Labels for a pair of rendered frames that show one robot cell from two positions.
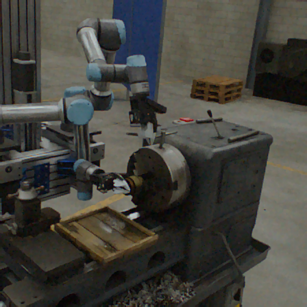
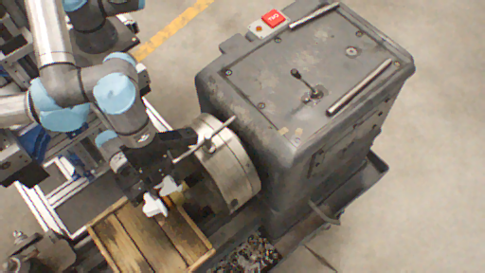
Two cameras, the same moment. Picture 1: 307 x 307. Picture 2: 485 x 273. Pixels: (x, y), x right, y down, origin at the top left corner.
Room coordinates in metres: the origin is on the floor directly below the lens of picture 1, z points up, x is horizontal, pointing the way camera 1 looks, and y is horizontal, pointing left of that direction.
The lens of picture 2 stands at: (1.27, -0.21, 2.29)
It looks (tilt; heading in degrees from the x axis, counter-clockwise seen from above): 61 degrees down; 10
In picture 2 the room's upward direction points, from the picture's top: 3 degrees counter-clockwise
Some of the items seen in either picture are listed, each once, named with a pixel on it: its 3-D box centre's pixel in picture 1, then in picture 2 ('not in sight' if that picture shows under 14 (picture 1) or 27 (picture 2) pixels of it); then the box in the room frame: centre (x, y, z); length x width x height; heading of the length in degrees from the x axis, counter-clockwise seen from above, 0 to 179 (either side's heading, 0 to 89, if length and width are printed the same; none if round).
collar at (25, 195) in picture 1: (26, 192); (13, 268); (1.42, 0.47, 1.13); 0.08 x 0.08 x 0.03
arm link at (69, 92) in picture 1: (75, 99); (82, 2); (2.23, 0.47, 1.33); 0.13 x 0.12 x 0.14; 113
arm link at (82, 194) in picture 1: (85, 186); not in sight; (1.85, 0.33, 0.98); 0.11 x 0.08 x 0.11; 13
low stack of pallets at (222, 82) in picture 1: (217, 88); not in sight; (9.91, -1.32, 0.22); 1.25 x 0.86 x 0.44; 149
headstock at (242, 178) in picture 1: (205, 164); (299, 99); (2.12, -0.27, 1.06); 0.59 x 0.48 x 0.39; 137
